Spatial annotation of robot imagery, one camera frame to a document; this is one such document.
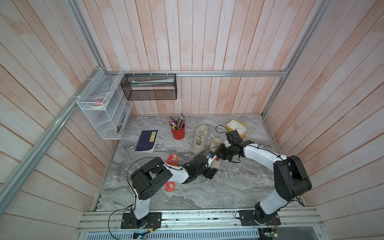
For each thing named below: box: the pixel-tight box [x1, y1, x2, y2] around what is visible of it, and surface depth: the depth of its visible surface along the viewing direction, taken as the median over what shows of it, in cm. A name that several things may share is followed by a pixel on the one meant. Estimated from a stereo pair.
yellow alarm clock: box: [226, 120, 249, 138], surface depth 112 cm
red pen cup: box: [171, 126, 186, 140], surface depth 103 cm
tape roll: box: [89, 96, 109, 109], surface depth 75 cm
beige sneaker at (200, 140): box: [192, 124, 209, 155], surface depth 100 cm
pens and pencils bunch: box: [167, 112, 187, 130], surface depth 100 cm
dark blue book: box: [134, 129, 159, 153], surface depth 105 cm
